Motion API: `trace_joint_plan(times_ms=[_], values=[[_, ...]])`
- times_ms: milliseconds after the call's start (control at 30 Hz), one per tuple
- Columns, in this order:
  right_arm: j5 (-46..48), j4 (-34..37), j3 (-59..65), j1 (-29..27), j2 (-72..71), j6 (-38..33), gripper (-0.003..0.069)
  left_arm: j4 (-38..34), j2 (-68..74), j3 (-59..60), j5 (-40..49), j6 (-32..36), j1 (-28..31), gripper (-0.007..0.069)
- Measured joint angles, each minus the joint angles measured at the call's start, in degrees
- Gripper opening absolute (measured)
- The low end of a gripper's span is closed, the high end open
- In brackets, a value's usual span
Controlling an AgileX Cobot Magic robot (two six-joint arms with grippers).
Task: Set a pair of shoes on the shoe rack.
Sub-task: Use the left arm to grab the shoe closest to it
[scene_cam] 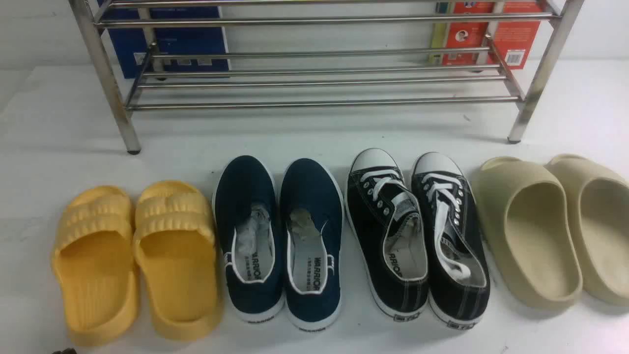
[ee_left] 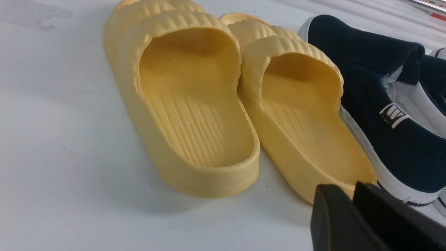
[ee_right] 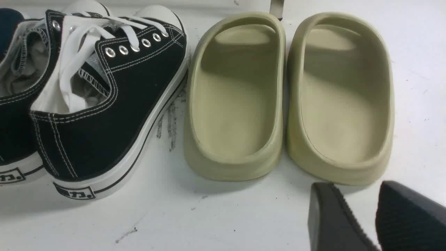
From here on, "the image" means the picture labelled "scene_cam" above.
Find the navy slip-on shoe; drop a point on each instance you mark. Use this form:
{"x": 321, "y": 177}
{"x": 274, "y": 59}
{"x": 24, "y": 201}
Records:
{"x": 312, "y": 217}
{"x": 245, "y": 216}

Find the stainless steel shoe rack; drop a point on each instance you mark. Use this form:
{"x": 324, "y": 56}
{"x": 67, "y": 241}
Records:
{"x": 123, "y": 14}

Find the left black canvas sneaker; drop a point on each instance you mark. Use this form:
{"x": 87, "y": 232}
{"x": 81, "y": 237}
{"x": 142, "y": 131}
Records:
{"x": 386, "y": 220}

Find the black canvas sneaker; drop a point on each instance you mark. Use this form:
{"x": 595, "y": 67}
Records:
{"x": 459, "y": 284}
{"x": 386, "y": 220}

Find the right yellow slide sandal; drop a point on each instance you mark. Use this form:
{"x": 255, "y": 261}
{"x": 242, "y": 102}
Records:
{"x": 175, "y": 247}

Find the yellow slide sandal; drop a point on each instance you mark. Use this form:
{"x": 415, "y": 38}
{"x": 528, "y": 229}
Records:
{"x": 94, "y": 266}
{"x": 175, "y": 247}

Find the right black canvas sneaker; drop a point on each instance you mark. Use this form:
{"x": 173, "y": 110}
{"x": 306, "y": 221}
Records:
{"x": 459, "y": 284}

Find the left beige foam slide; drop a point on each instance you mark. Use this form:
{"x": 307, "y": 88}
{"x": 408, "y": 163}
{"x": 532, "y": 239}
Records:
{"x": 523, "y": 211}

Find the beige foam slide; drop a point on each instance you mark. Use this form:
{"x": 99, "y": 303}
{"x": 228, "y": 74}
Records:
{"x": 597, "y": 200}
{"x": 523, "y": 211}

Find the blue box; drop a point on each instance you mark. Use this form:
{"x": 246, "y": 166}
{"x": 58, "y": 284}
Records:
{"x": 130, "y": 44}

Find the left yellow slide sandal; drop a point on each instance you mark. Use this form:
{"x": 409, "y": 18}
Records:
{"x": 94, "y": 266}

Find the red box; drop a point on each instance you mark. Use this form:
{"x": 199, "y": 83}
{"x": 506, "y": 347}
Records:
{"x": 513, "y": 40}

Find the right beige foam slide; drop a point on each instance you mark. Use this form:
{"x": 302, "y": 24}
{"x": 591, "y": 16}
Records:
{"x": 597, "y": 200}

